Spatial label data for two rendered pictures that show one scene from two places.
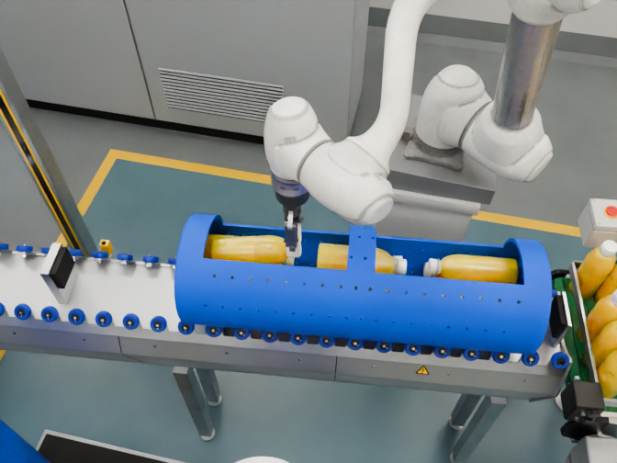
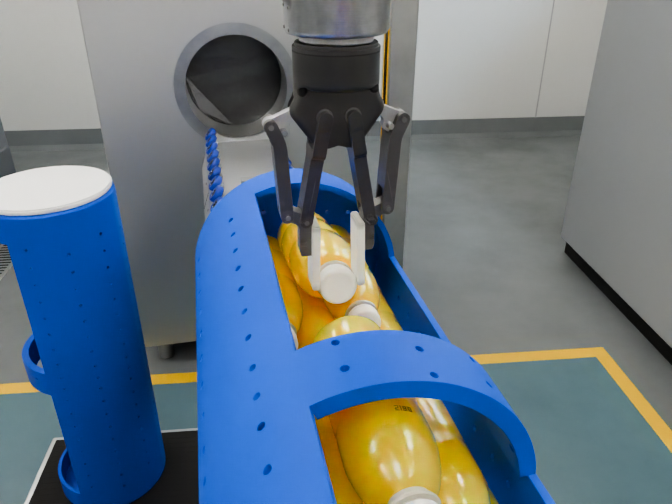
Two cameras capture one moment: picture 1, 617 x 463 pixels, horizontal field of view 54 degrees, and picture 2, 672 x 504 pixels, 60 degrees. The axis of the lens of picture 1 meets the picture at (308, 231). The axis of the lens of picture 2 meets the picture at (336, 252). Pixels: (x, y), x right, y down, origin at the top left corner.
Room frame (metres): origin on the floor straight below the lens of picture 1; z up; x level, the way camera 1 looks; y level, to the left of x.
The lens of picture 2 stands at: (0.69, -0.46, 1.51)
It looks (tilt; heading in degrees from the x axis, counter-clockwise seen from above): 28 degrees down; 72
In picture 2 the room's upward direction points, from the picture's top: straight up
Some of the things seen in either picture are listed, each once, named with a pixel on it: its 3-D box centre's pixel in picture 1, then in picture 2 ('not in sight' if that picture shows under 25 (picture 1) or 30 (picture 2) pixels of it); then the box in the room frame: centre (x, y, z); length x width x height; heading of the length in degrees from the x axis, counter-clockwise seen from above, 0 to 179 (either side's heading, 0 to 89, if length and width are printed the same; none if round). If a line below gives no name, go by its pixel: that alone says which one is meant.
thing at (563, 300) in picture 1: (555, 320); not in sight; (0.77, -0.65, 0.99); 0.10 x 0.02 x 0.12; 174
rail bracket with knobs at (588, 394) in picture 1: (581, 400); not in sight; (0.57, -0.68, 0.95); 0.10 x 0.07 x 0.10; 174
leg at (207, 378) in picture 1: (204, 367); not in sight; (0.94, 0.39, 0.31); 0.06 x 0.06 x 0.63; 84
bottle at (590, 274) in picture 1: (593, 270); not in sight; (0.92, -0.79, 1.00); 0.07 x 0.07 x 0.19
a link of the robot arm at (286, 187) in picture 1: (292, 174); (336, 2); (0.85, 0.03, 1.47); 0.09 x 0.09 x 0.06
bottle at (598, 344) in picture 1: (610, 344); not in sight; (0.70, -0.77, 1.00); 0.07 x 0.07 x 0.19
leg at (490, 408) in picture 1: (475, 431); not in sight; (0.71, -0.58, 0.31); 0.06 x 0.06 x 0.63; 84
